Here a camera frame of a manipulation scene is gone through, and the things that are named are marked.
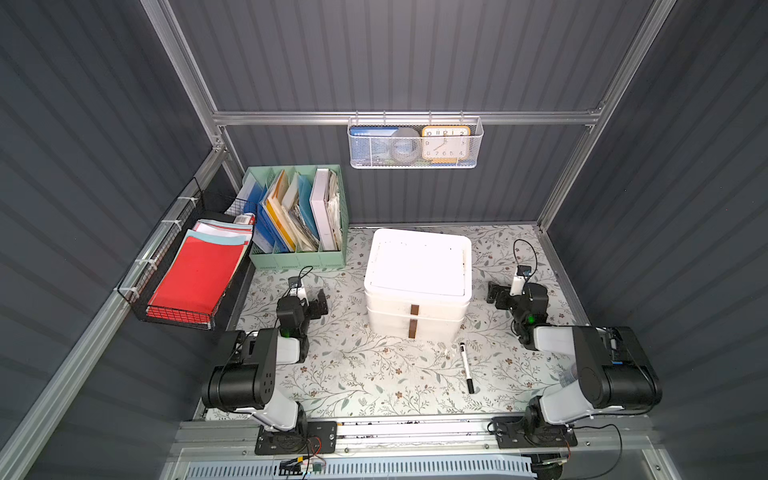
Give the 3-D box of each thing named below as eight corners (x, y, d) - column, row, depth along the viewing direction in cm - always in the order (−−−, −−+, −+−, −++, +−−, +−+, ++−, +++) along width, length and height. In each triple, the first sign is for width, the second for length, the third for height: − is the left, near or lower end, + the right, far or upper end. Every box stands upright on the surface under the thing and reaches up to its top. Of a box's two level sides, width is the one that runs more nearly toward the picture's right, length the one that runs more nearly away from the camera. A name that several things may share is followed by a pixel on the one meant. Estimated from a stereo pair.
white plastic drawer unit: (370, 343, 92) (363, 298, 71) (373, 282, 106) (368, 229, 85) (461, 343, 91) (481, 297, 71) (452, 281, 106) (466, 229, 85)
